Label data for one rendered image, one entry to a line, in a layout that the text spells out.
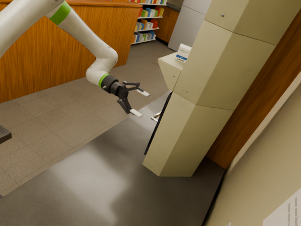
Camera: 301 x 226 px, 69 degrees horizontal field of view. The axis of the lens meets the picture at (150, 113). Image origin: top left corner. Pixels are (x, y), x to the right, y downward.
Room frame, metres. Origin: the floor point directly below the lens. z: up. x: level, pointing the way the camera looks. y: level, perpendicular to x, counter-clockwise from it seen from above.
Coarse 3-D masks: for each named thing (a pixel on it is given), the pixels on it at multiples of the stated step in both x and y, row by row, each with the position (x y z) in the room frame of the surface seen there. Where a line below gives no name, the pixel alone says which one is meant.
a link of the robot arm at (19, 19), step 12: (24, 0) 0.79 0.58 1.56; (36, 0) 0.81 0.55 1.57; (48, 0) 0.85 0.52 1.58; (60, 0) 0.90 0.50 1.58; (0, 12) 0.74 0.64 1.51; (12, 12) 0.75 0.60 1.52; (24, 12) 0.77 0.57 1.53; (36, 12) 0.81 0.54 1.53; (48, 12) 0.87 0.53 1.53; (0, 24) 0.70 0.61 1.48; (12, 24) 0.73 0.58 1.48; (24, 24) 0.76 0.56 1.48; (0, 36) 0.68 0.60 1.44; (12, 36) 0.72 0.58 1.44; (0, 48) 0.67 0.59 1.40
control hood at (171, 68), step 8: (168, 56) 0.93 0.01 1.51; (160, 64) 0.86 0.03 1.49; (168, 64) 0.85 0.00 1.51; (176, 64) 0.88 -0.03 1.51; (184, 64) 0.91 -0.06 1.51; (168, 72) 0.84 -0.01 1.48; (176, 72) 0.83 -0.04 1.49; (168, 80) 0.84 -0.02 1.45; (176, 80) 0.83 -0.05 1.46; (168, 88) 0.84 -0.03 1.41
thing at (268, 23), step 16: (224, 0) 0.81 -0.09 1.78; (240, 0) 0.80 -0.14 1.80; (256, 0) 0.80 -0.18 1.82; (272, 0) 0.82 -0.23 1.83; (288, 0) 0.85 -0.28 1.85; (208, 16) 0.82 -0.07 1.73; (224, 16) 0.81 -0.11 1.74; (240, 16) 0.79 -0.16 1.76; (256, 16) 0.81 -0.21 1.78; (272, 16) 0.84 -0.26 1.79; (288, 16) 0.86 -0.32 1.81; (240, 32) 0.80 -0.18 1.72; (256, 32) 0.83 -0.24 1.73; (272, 32) 0.85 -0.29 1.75
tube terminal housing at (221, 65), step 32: (224, 32) 0.80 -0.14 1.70; (192, 64) 0.82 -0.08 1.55; (224, 64) 0.80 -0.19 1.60; (256, 64) 0.86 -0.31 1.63; (192, 96) 0.80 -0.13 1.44; (224, 96) 0.84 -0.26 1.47; (160, 128) 0.82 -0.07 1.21; (192, 128) 0.81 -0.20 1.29; (160, 160) 0.80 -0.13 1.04; (192, 160) 0.85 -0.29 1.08
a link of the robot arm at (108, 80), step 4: (108, 76) 1.06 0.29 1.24; (112, 76) 1.08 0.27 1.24; (104, 80) 1.03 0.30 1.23; (108, 80) 1.03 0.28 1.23; (112, 80) 1.04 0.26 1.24; (116, 80) 1.07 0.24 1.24; (104, 84) 1.02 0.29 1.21; (108, 84) 1.02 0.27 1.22; (112, 84) 1.03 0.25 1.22; (104, 88) 1.02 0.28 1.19; (108, 88) 1.01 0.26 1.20; (108, 92) 1.02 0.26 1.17
